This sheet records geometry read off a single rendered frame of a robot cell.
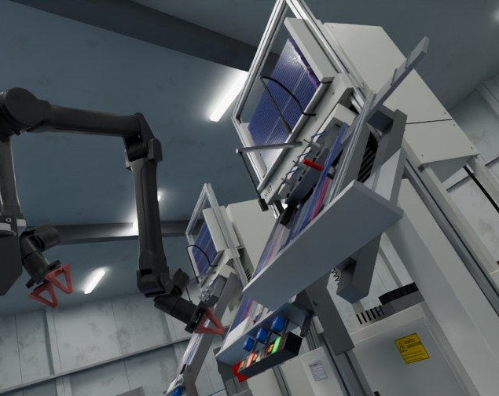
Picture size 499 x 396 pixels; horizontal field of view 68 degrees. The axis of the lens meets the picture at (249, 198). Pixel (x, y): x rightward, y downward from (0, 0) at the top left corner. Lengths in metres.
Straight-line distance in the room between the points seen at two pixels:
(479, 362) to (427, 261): 0.16
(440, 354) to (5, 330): 10.74
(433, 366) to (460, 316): 0.42
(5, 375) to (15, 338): 0.85
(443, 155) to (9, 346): 10.63
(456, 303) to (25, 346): 10.86
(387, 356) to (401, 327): 0.12
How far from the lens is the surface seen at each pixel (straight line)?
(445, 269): 0.67
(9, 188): 1.30
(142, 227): 1.06
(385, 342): 1.17
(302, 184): 1.33
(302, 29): 1.54
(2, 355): 11.11
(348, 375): 0.82
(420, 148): 1.39
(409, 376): 1.16
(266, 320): 0.99
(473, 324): 0.67
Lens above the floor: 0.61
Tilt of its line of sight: 24 degrees up
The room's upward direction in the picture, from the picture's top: 23 degrees counter-clockwise
